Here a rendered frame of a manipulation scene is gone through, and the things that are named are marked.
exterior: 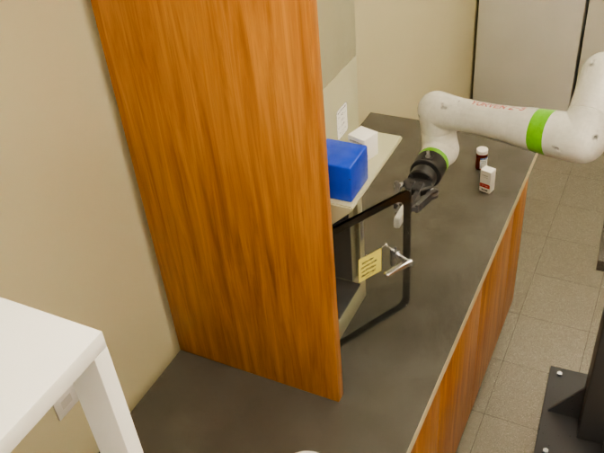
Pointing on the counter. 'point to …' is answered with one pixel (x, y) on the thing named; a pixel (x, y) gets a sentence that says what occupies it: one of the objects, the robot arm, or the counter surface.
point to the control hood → (387, 143)
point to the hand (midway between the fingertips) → (399, 215)
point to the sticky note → (369, 265)
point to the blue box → (346, 168)
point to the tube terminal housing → (337, 95)
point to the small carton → (363, 136)
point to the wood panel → (234, 176)
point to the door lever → (398, 265)
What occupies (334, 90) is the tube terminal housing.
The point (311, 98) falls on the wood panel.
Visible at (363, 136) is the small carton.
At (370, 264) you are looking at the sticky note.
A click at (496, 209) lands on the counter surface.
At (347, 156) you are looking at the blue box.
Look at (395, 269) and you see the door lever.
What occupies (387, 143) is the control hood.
